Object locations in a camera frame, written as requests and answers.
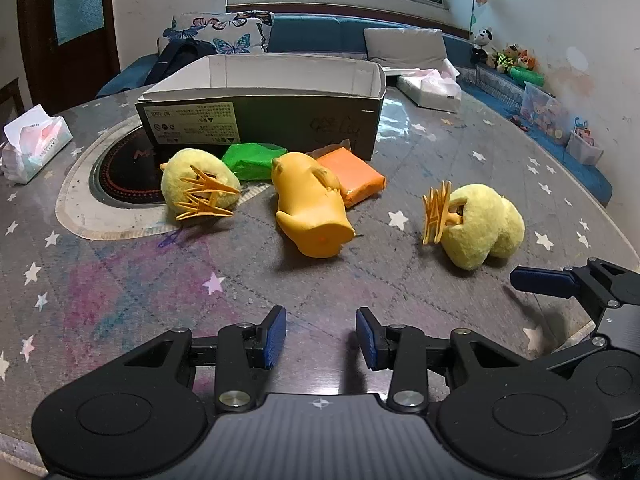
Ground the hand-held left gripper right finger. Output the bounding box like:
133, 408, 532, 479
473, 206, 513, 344
355, 306, 527, 414

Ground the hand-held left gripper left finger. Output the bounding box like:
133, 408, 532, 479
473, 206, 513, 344
120, 305, 288, 414

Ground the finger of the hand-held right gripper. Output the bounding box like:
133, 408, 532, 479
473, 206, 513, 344
510, 257, 640, 373

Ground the yellow plush chick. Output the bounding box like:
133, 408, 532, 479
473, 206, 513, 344
160, 148, 242, 222
422, 182, 526, 270

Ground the yellow rubber duck toy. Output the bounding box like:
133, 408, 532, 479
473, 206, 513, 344
271, 152, 355, 260

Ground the orange packet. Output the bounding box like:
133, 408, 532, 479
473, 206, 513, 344
306, 144, 388, 207

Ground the green packet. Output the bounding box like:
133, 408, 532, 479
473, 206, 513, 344
221, 143, 287, 182

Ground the dark cardboard box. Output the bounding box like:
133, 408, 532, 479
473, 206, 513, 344
135, 54, 388, 162

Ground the small white holder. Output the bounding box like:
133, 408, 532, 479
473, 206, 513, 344
566, 120, 603, 166

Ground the clear plastic storage box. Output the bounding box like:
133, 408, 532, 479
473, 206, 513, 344
520, 81, 576, 147

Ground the green roll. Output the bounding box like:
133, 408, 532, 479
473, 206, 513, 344
510, 66, 546, 87

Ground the white tissue pack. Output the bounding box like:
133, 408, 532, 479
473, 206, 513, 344
397, 69, 463, 113

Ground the bear plush toy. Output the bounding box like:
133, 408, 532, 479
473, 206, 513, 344
494, 45, 521, 73

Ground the black induction cooktop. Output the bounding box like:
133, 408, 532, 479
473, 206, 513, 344
89, 127, 173, 207

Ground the panda plush toy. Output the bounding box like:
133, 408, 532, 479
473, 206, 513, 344
470, 27, 493, 66

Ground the grey cushion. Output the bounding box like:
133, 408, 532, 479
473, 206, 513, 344
363, 27, 451, 68

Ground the black backpack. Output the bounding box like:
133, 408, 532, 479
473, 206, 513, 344
144, 40, 221, 91

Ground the soft tissue pack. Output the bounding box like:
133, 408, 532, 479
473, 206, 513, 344
0, 104, 73, 186

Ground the butterfly print pillow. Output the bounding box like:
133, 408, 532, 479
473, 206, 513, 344
157, 11, 275, 57

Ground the brown wooden door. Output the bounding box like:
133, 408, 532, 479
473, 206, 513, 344
17, 0, 121, 116

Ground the brown wooden furniture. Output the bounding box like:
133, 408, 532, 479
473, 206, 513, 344
0, 77, 26, 131

